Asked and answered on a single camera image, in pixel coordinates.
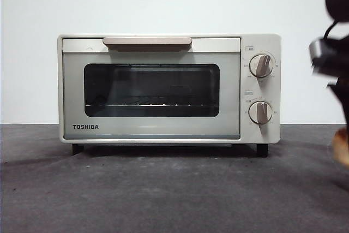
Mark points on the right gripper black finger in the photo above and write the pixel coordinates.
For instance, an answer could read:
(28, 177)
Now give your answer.
(342, 102)

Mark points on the golden brown bread loaf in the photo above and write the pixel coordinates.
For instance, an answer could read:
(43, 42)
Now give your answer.
(342, 147)

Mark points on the cream Toshiba toaster oven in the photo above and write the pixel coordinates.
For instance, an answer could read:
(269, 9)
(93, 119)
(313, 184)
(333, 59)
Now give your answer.
(152, 132)

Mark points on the cream oven knob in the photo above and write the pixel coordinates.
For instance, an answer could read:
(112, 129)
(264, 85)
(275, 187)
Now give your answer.
(260, 113)
(261, 66)

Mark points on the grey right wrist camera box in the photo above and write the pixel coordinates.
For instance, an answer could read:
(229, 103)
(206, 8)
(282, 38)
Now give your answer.
(316, 48)

